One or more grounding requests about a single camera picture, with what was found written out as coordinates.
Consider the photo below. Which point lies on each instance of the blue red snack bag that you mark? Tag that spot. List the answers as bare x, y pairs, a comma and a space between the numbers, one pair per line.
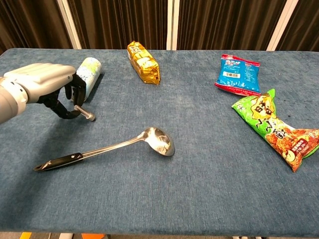
238, 75

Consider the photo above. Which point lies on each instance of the gold foil snack pack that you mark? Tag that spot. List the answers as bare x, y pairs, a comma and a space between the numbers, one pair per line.
143, 63

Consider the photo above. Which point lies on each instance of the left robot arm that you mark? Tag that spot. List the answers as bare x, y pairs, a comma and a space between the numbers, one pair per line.
11, 99

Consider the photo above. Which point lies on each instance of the white frame post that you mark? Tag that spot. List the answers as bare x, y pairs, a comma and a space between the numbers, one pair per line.
69, 23
173, 25
282, 25

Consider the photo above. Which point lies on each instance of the light blue drink can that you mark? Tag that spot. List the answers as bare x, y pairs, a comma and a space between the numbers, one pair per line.
90, 74

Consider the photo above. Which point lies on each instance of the small silver bolt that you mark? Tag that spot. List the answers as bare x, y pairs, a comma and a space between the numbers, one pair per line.
86, 113

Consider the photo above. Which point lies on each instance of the dark brown curtain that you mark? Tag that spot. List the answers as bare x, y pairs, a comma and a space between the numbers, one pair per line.
119, 23

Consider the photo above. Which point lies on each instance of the green orange snack bag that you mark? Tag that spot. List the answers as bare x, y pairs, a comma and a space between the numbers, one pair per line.
276, 127

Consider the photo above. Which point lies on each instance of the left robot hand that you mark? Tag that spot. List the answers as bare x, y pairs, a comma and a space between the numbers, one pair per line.
47, 82

